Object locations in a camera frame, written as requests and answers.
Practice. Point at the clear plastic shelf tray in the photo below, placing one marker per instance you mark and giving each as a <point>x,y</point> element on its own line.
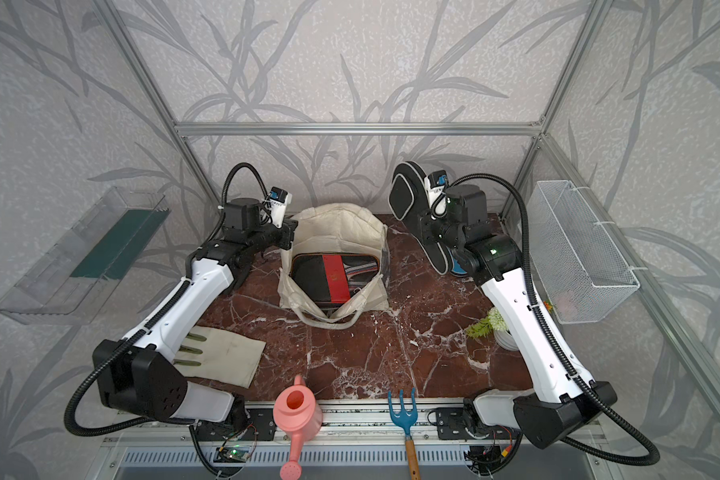
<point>71,282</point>

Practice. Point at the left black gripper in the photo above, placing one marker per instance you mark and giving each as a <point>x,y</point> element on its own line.
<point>287,232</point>

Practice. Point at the beige gardening glove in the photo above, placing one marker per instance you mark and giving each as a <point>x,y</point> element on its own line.
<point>219,355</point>

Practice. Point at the red black ping pong set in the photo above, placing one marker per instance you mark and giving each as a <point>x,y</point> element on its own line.
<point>332,279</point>

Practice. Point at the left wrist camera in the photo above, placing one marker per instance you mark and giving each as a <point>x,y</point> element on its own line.
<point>278,201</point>

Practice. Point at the pink watering can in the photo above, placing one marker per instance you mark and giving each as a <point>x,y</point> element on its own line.
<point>297,413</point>

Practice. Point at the potted flower plant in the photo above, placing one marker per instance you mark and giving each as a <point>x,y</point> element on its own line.
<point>493,324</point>

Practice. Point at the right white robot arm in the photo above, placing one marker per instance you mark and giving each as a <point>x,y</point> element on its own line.
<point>564,396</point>

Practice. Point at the white wire basket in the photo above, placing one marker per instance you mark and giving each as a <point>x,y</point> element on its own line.
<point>581,270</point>

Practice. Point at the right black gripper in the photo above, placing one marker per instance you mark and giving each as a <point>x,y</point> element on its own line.
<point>424,222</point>

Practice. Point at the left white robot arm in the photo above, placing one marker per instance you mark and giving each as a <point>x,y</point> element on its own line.
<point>137,374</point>

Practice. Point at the blue hand rake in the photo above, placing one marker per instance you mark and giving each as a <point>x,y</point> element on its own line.
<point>405,419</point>

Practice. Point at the beige canvas tote bag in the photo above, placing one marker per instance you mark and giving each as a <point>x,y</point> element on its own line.
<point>336,228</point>

